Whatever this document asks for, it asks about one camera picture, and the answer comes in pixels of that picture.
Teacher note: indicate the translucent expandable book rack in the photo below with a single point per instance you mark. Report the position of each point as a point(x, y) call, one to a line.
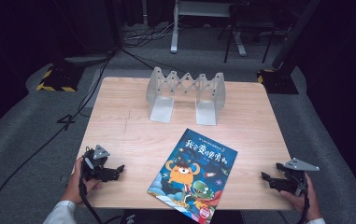
point(185, 90)

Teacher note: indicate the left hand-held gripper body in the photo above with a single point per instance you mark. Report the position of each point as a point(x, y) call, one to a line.
point(95, 165)

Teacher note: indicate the person's right hand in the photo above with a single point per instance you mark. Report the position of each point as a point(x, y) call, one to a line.
point(305, 203)

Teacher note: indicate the blue cartoon picture book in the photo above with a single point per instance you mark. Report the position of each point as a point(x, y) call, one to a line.
point(194, 177)

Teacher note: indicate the black chair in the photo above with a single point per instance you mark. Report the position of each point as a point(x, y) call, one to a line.
point(250, 21)

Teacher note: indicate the person's left hand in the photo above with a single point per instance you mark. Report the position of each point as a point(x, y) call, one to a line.
point(74, 186)

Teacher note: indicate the black slanted pole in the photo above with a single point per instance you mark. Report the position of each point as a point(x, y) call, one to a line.
point(294, 34)

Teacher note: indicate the black yellow striped base plate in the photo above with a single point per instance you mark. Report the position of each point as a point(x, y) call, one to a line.
point(61, 77)
point(277, 81)

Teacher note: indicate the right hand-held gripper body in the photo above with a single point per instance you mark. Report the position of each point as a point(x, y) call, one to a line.
point(297, 174)

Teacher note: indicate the white desk frame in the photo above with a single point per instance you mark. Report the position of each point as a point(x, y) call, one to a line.
point(175, 34)

